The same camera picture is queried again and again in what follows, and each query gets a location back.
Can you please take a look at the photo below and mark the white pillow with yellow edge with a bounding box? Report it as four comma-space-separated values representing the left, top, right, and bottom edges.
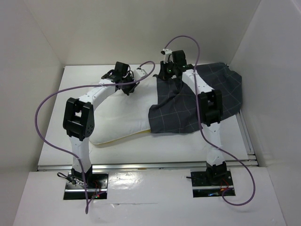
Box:
89, 77, 158, 145

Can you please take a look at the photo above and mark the dark grey checked pillowcase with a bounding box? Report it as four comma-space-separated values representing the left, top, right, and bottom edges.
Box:
148, 63, 243, 134

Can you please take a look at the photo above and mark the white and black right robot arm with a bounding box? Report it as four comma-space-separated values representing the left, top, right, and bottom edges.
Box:
158, 48, 227, 185

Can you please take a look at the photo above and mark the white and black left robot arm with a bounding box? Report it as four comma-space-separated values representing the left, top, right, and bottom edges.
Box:
63, 62, 145, 188

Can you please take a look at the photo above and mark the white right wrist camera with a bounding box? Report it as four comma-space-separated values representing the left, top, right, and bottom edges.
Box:
161, 48, 172, 64

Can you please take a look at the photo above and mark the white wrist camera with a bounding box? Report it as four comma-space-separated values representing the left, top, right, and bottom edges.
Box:
133, 68, 147, 81
161, 48, 172, 64

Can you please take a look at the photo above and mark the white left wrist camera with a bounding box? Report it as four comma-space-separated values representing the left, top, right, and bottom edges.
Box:
133, 68, 147, 81

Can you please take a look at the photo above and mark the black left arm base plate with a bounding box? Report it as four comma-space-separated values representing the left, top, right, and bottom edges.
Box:
57, 172, 109, 200

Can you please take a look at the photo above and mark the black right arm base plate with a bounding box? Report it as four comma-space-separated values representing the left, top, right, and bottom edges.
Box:
186, 170, 236, 198

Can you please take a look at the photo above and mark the aluminium frame rail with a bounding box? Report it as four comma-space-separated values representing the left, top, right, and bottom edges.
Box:
38, 112, 258, 171

